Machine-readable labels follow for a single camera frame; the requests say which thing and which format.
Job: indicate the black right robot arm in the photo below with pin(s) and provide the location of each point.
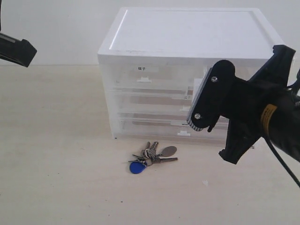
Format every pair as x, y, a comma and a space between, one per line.
262, 106

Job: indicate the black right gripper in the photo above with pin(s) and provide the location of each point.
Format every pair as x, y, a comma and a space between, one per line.
262, 106

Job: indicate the white plastic drawer cabinet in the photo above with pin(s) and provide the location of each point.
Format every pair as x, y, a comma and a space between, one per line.
154, 36

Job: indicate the key bunch with blue tag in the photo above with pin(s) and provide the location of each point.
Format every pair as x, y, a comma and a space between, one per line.
149, 156

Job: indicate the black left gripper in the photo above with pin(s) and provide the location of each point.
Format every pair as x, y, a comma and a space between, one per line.
20, 52

